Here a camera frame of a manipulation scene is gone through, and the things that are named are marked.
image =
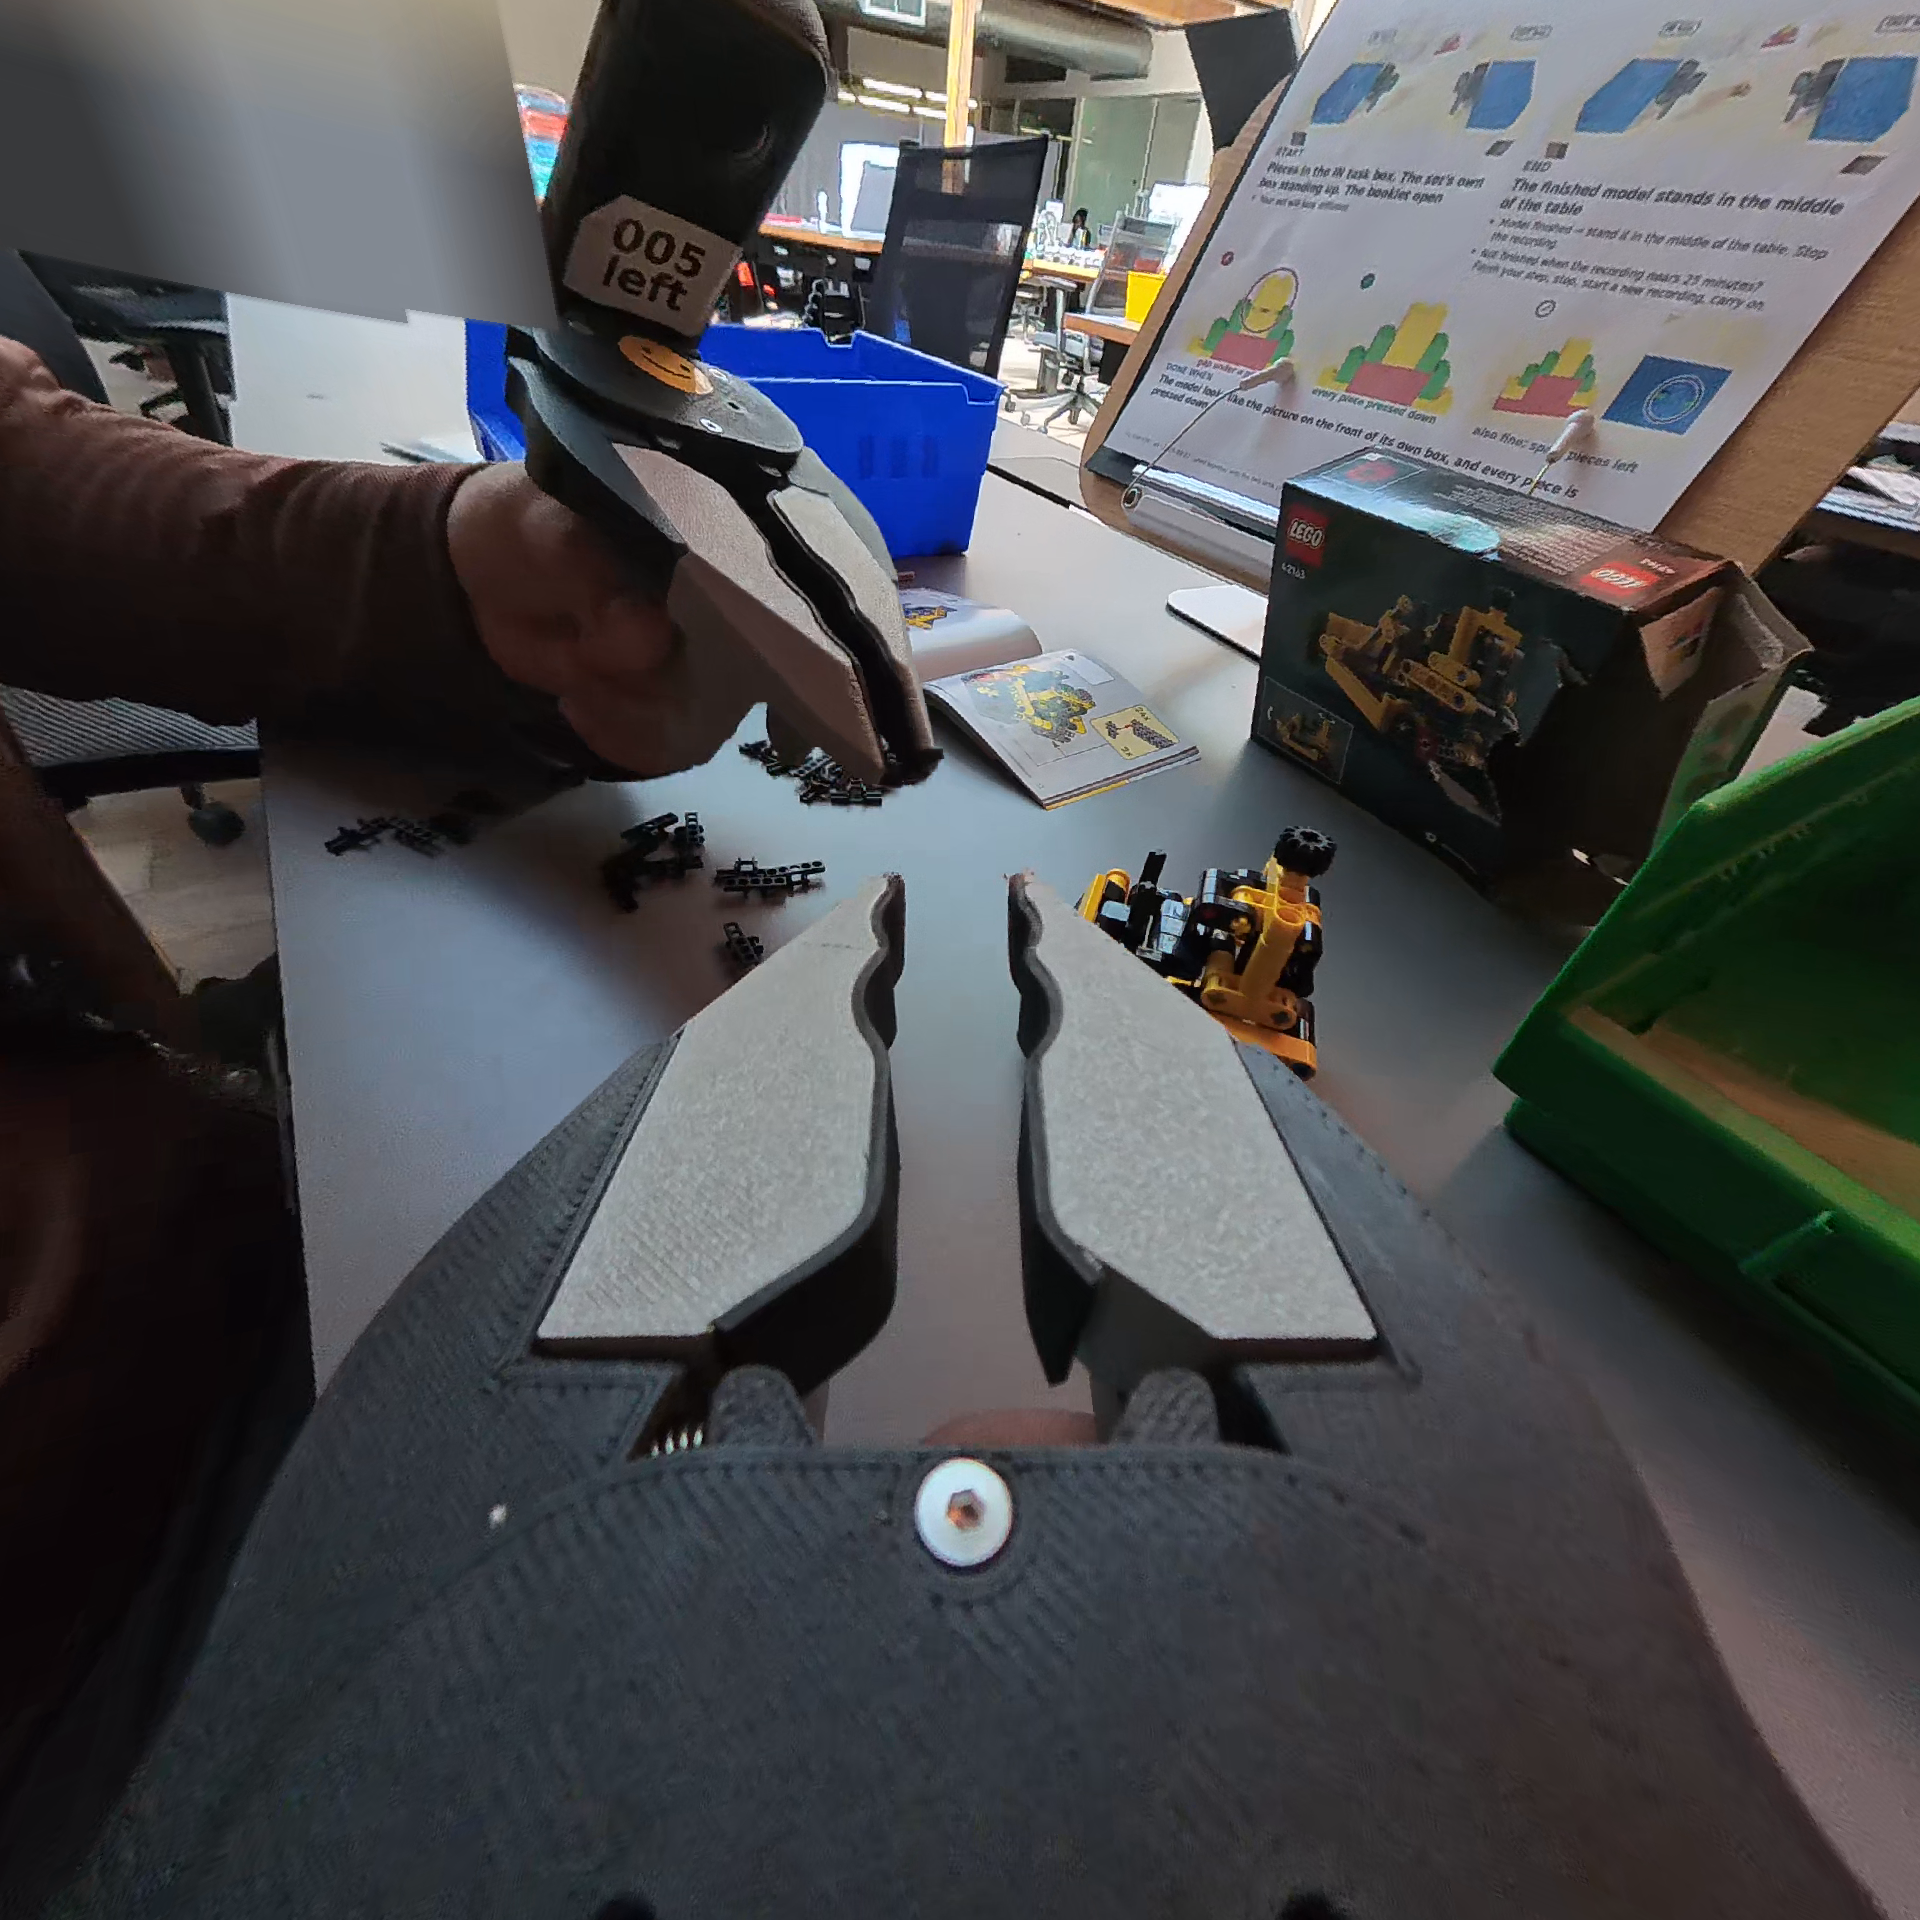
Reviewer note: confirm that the yellow crate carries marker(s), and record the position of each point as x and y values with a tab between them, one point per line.
1147	293

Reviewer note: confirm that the lego instruction booklet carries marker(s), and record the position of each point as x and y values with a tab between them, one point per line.
1065	726

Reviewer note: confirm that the person's left hand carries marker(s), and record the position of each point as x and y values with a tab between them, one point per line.
585	646

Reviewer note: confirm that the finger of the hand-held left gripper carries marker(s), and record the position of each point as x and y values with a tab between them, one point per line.
735	586
841	601

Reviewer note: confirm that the grey office chair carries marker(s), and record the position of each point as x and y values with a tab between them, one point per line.
1073	375

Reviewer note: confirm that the green plastic bin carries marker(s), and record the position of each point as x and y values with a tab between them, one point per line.
1756	975

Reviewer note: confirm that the blue plastic bin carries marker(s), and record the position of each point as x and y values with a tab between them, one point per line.
885	435

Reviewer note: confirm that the white monitor stand base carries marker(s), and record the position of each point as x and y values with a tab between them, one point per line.
1219	618

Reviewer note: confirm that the black mesh office chair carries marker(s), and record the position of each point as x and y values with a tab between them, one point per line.
961	241

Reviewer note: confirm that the yellow lego bulldozer model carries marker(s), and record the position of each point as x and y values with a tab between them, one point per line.
1231	937

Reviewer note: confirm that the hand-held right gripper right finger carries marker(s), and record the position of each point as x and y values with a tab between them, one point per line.
1186	1185

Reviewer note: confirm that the person's torso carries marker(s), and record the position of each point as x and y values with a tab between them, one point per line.
106	1276

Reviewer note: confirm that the pile of black track links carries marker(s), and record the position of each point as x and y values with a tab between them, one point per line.
818	776

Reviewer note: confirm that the wooden board with instruction sheet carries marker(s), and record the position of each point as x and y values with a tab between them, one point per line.
1575	225

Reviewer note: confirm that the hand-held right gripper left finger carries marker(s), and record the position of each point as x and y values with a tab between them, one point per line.
735	1155

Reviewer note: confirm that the lego set box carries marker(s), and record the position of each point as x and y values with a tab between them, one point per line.
1440	660

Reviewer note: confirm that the person's left forearm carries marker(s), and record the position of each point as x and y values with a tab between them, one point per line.
225	555

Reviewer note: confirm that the dark office chair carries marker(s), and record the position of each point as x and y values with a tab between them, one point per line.
135	351

